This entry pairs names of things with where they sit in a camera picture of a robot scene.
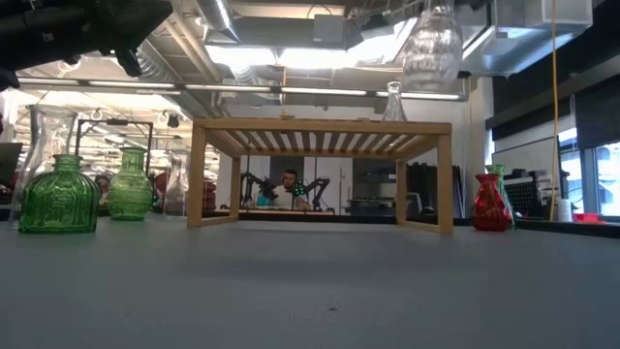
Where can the tall clear glass carafe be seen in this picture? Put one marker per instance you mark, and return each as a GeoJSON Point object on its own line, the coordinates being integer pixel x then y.
{"type": "Point", "coordinates": [48, 131]}

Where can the clear glass carafe vase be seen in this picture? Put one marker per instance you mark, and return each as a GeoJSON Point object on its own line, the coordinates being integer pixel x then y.
{"type": "Point", "coordinates": [176, 194]}

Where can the squat green ribbed glass vase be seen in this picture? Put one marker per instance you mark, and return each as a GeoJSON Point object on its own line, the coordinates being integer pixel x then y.
{"type": "Point", "coordinates": [58, 203]}

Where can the clear conical glass vase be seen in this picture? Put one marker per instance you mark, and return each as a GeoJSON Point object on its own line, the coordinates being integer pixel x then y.
{"type": "Point", "coordinates": [394, 109]}

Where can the clear ribbed glass vase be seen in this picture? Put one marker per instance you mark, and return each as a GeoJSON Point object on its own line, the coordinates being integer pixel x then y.
{"type": "Point", "coordinates": [431, 48]}

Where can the slim green glass vase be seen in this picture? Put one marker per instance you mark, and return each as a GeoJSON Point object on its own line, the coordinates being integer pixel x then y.
{"type": "Point", "coordinates": [496, 168]}

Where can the red bag-shaped glass vase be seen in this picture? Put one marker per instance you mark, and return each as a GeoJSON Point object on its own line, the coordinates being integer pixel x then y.
{"type": "Point", "coordinates": [489, 208]}

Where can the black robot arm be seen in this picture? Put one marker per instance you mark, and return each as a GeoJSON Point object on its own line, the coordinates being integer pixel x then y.
{"type": "Point", "coordinates": [257, 186]}
{"type": "Point", "coordinates": [317, 186]}

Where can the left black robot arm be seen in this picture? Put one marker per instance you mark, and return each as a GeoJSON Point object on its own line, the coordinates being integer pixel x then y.
{"type": "Point", "coordinates": [43, 29]}

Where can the wooden slatted shelf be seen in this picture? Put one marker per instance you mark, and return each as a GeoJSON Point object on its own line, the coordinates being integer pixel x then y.
{"type": "Point", "coordinates": [319, 127]}

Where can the grey ceiling box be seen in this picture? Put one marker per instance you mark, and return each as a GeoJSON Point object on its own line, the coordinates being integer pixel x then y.
{"type": "Point", "coordinates": [329, 31]}

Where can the dark laptop screen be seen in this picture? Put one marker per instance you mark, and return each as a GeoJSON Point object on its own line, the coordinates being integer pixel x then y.
{"type": "Point", "coordinates": [9, 162]}

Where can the person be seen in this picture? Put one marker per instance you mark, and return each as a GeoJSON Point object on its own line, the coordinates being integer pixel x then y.
{"type": "Point", "coordinates": [286, 196]}

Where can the wooden work table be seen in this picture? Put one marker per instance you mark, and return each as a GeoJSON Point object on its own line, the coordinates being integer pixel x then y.
{"type": "Point", "coordinates": [290, 212]}

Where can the grey equipment rack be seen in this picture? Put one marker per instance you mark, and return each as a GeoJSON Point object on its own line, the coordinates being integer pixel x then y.
{"type": "Point", "coordinates": [373, 194]}

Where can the black cabinet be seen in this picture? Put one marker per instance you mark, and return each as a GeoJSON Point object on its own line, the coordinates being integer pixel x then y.
{"type": "Point", "coordinates": [426, 189]}

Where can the black pegboard cart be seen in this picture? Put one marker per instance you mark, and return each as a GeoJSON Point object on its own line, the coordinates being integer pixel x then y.
{"type": "Point", "coordinates": [523, 199]}

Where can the white paper roll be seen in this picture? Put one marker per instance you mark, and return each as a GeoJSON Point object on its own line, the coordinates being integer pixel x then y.
{"type": "Point", "coordinates": [565, 211]}

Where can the red tray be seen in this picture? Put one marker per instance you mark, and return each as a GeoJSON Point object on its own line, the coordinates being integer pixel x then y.
{"type": "Point", "coordinates": [587, 217]}

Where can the round spiral metal duct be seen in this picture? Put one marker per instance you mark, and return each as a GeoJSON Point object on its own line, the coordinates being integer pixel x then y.
{"type": "Point", "coordinates": [218, 19]}
{"type": "Point", "coordinates": [160, 68]}

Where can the black stand frame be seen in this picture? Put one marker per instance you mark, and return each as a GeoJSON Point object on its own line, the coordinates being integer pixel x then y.
{"type": "Point", "coordinates": [114, 121]}

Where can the silver ventilation duct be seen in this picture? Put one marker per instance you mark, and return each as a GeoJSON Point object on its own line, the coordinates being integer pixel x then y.
{"type": "Point", "coordinates": [533, 43]}

